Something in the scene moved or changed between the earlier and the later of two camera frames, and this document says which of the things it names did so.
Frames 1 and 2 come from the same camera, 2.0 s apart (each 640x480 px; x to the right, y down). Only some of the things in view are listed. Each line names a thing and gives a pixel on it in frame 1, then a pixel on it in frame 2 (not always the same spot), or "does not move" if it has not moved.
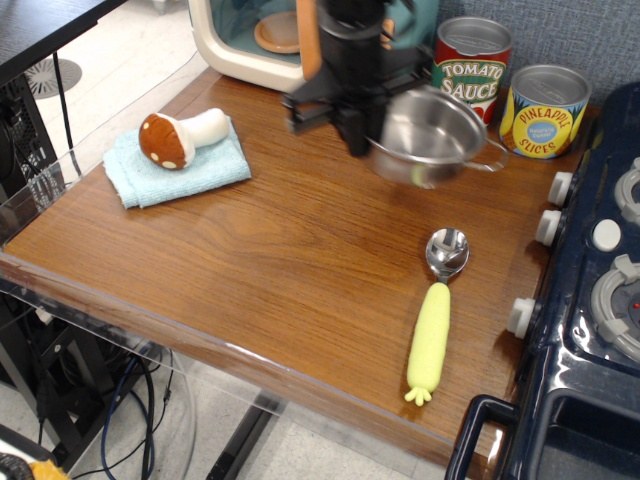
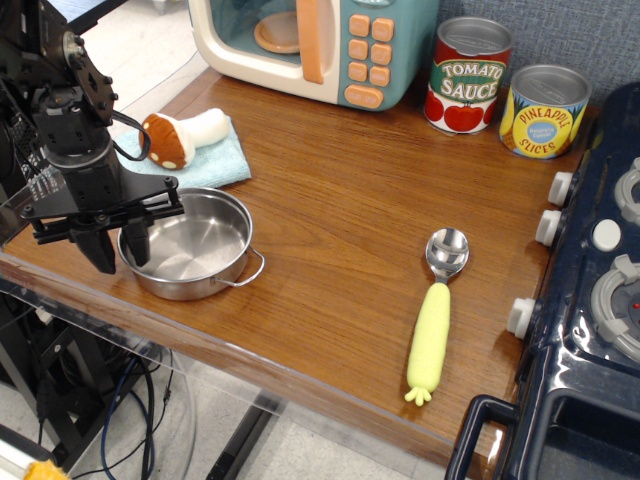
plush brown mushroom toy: (170, 144) does not move
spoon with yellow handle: (447, 252) does not move
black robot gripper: (356, 67) to (98, 193)
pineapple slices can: (543, 109) does not move
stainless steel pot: (430, 134) to (203, 248)
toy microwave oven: (277, 43) does not move
